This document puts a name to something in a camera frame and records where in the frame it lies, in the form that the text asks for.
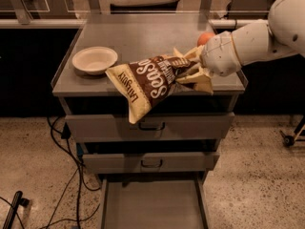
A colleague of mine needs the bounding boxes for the grey metal drawer cabinet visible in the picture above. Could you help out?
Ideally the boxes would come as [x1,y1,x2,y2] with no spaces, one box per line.
[51,12,249,229]

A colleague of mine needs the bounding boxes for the black floor cables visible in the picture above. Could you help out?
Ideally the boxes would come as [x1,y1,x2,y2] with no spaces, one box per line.
[0,114,102,229]

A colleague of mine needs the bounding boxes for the grey top drawer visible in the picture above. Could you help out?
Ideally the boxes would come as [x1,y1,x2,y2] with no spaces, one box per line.
[65,113,234,143]

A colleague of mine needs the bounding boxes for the black wheeled stand base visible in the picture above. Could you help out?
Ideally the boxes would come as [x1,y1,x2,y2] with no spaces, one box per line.
[280,115,305,147]

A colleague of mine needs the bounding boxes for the grey metal post left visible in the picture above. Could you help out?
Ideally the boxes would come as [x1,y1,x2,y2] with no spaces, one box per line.
[10,0,31,25]

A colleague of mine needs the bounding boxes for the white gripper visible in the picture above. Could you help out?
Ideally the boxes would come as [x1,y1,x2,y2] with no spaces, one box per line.
[173,31,241,94]

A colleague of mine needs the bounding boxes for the grey drawer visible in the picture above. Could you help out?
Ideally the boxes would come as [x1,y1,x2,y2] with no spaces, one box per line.
[83,152,219,174]
[65,113,234,143]
[97,178,209,229]

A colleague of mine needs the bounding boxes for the grey bottom drawer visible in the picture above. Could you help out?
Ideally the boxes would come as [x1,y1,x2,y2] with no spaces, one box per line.
[97,178,209,229]

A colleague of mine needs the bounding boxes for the brown sea salt chip bag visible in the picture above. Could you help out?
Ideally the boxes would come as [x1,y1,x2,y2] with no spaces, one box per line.
[106,55,208,124]

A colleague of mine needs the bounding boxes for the grey middle drawer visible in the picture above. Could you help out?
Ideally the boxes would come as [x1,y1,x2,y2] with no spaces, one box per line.
[83,152,219,174]

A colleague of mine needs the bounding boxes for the dark chair back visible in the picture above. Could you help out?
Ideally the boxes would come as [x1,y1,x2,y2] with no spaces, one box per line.
[110,0,180,14]

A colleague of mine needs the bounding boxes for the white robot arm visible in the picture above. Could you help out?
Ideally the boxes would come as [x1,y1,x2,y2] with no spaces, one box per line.
[175,0,305,94]

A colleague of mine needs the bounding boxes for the black bar on floor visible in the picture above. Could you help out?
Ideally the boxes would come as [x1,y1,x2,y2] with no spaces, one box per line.
[3,191,30,229]

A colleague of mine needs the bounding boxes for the orange fruit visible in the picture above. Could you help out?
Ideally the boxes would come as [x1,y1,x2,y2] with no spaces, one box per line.
[197,32,214,46]

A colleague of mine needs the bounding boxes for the white counter rail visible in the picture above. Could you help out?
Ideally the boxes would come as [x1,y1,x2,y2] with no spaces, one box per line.
[0,19,255,29]

